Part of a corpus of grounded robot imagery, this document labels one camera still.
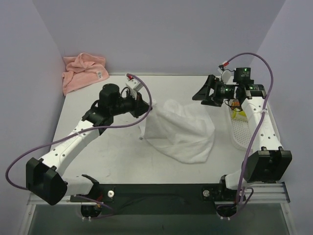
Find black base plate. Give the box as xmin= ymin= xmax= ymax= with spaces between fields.
xmin=70 ymin=183 xmax=245 ymax=216

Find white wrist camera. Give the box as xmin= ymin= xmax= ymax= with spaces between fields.
xmin=125 ymin=73 xmax=143 ymax=99
xmin=218 ymin=65 xmax=233 ymax=84

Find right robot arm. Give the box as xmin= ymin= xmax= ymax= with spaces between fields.
xmin=192 ymin=68 xmax=292 ymax=201

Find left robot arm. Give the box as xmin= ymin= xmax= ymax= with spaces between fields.
xmin=26 ymin=80 xmax=152 ymax=205

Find rolled yellow towel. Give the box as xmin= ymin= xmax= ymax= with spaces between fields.
xmin=231 ymin=110 xmax=247 ymax=122

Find aluminium front rail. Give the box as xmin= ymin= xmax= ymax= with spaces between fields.
xmin=26 ymin=182 xmax=291 ymax=206

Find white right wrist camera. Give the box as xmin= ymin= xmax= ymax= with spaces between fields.
xmin=218 ymin=65 xmax=233 ymax=84

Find white towel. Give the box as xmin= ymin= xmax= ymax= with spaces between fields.
xmin=139 ymin=99 xmax=215 ymax=164

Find pink towel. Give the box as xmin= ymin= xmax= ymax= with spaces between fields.
xmin=62 ymin=53 xmax=109 ymax=95

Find white perforated plastic basket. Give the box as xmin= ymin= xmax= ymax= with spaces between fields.
xmin=228 ymin=99 xmax=281 ymax=150

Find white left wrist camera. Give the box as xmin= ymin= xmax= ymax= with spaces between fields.
xmin=125 ymin=73 xmax=143 ymax=99

